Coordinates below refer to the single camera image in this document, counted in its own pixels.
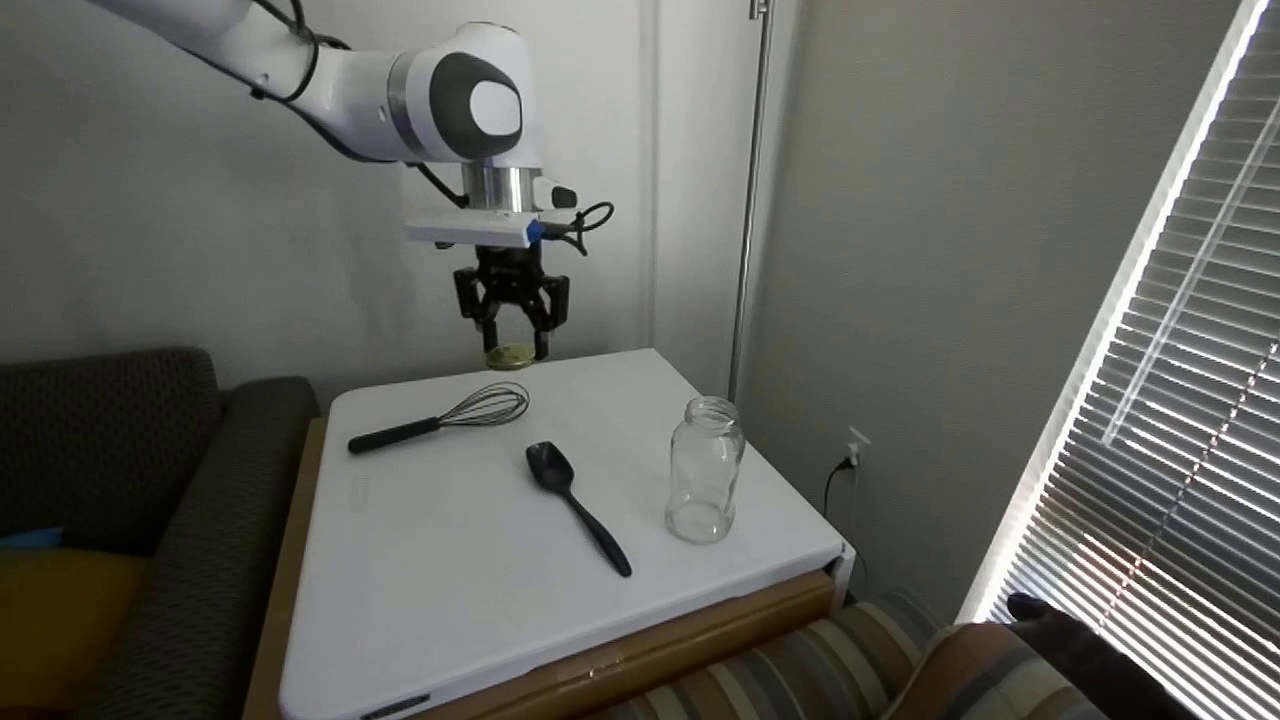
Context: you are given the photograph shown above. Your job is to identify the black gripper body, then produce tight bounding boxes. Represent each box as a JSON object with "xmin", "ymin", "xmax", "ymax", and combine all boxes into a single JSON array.
[{"xmin": 456, "ymin": 249, "xmax": 568, "ymax": 320}]

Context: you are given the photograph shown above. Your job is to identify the clear glass jar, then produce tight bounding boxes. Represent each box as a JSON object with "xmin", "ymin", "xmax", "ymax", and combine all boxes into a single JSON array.
[{"xmin": 665, "ymin": 398, "xmax": 742, "ymax": 544}]

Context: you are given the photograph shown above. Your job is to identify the gold metal jar lid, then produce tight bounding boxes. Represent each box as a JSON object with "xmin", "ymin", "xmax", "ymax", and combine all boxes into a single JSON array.
[{"xmin": 483, "ymin": 349, "xmax": 534, "ymax": 371}]

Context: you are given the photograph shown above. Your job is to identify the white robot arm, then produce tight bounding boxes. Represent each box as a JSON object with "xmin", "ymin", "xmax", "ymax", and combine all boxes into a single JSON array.
[{"xmin": 96, "ymin": 0, "xmax": 584, "ymax": 361}]

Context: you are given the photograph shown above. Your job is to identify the black silicone spatula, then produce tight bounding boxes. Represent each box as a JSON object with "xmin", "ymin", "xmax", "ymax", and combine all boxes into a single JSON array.
[{"xmin": 522, "ymin": 442, "xmax": 631, "ymax": 576}]

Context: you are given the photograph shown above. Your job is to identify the dark grey sofa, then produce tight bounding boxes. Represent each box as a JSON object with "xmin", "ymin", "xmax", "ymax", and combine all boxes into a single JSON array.
[{"xmin": 0, "ymin": 349, "xmax": 315, "ymax": 720}]

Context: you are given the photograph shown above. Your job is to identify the striped cushion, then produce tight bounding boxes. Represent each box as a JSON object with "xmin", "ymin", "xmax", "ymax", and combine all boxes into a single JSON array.
[{"xmin": 584, "ymin": 595, "xmax": 1205, "ymax": 720}]

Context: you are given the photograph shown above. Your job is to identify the yellow cushion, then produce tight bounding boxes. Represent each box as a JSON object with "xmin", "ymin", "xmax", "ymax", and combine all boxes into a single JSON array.
[{"xmin": 0, "ymin": 549, "xmax": 146, "ymax": 720}]

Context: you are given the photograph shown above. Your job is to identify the white window blinds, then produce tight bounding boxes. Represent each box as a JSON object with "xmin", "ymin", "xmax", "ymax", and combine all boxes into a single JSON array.
[{"xmin": 959, "ymin": 0, "xmax": 1280, "ymax": 720}]

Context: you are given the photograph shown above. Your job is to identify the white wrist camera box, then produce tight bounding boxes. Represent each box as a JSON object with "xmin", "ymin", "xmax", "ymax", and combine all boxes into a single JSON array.
[{"xmin": 408, "ymin": 211, "xmax": 545, "ymax": 249}]

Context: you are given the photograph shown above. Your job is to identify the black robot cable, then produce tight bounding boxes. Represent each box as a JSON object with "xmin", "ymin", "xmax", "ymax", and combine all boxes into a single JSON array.
[{"xmin": 539, "ymin": 195, "xmax": 618, "ymax": 261}]

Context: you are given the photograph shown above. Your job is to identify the black handled wire whisk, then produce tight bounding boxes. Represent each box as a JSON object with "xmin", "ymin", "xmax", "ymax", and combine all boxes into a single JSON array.
[{"xmin": 347, "ymin": 381, "xmax": 533, "ymax": 456}]

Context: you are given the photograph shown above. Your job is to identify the wall outlet with plug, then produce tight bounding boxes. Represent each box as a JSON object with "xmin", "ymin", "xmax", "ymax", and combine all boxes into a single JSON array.
[{"xmin": 818, "ymin": 424, "xmax": 873, "ymax": 520}]

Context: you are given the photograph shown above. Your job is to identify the wooden table frame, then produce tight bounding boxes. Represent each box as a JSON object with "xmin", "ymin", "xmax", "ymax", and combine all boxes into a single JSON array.
[{"xmin": 245, "ymin": 424, "xmax": 851, "ymax": 720}]

